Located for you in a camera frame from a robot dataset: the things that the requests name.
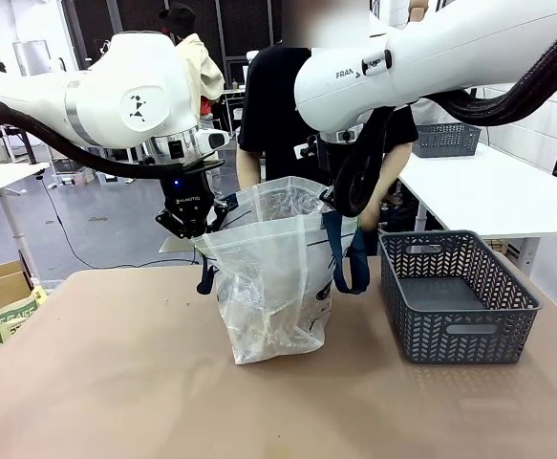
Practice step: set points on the person's right forearm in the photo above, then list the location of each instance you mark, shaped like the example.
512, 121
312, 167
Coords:
248, 167

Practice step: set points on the person in black T-shirt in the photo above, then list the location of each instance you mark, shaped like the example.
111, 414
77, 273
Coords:
278, 95

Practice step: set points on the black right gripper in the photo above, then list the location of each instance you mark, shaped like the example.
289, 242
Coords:
333, 165

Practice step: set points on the metal floor plate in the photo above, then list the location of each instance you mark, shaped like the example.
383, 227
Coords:
177, 245

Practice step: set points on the clear storage bin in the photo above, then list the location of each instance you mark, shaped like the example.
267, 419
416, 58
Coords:
75, 179

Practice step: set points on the green and white sack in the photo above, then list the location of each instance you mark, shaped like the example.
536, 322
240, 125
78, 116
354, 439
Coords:
13, 318

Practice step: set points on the person in beige hoodie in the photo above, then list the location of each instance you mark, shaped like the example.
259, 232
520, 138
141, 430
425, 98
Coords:
204, 72

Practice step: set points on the person's left hand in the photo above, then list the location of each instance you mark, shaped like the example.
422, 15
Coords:
370, 221

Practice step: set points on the dark storage crate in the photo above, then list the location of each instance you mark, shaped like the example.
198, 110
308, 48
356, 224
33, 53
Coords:
65, 165

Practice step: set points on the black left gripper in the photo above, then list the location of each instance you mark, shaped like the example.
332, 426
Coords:
185, 198

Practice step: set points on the grey whiteboard panel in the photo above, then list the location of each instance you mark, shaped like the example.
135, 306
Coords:
32, 57

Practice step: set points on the white cabinet under table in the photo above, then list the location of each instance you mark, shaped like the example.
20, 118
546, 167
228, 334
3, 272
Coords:
526, 255

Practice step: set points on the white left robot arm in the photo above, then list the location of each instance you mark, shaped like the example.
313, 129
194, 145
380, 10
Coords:
115, 86

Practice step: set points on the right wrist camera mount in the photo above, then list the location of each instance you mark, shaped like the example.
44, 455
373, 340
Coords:
306, 150

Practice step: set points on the large white table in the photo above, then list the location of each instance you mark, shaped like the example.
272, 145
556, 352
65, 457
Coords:
488, 191

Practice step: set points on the person's left forearm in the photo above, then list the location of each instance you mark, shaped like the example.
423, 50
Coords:
392, 172

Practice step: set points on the grey plastic lattice basket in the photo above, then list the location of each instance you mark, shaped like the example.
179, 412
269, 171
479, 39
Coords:
450, 344
445, 141

